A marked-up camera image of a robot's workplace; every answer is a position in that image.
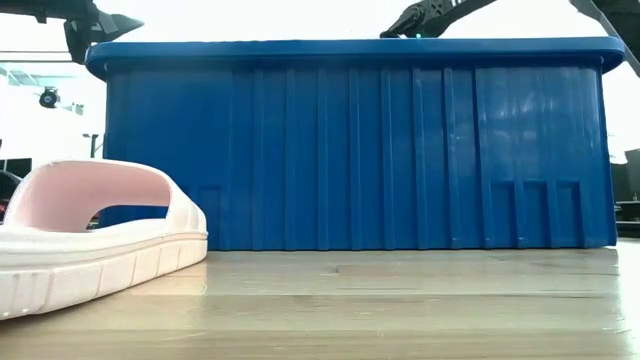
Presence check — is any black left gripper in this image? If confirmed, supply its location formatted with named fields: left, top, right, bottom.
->
left=63, top=12, right=145, bottom=65

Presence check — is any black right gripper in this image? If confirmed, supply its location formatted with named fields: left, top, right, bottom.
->
left=379, top=0, right=454, bottom=40

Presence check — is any pink rubber slide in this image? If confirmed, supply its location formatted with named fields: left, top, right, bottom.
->
left=0, top=158, right=209, bottom=321

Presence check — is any blue plastic bin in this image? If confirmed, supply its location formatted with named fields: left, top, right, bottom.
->
left=84, top=35, right=626, bottom=251

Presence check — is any black round lamp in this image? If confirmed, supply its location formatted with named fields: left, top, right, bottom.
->
left=38, top=87, right=61, bottom=110

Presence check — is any black background monitor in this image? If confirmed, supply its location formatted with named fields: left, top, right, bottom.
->
left=0, top=157, right=33, bottom=201

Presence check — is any dark cabinet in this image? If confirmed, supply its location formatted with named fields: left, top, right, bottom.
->
left=610, top=148, right=640, bottom=236

